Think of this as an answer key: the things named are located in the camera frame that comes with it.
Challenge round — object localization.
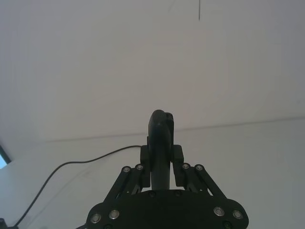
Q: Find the thin black power cord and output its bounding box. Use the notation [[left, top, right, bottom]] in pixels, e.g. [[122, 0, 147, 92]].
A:
[[13, 145, 142, 224]]

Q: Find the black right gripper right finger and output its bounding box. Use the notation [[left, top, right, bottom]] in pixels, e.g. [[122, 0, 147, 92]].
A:
[[170, 144, 230, 203]]

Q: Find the dark framed window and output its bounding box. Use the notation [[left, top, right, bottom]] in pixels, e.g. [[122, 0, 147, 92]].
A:
[[0, 145, 13, 170]]

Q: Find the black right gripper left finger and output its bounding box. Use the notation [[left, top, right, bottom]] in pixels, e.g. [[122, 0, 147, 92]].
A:
[[103, 135, 152, 205]]

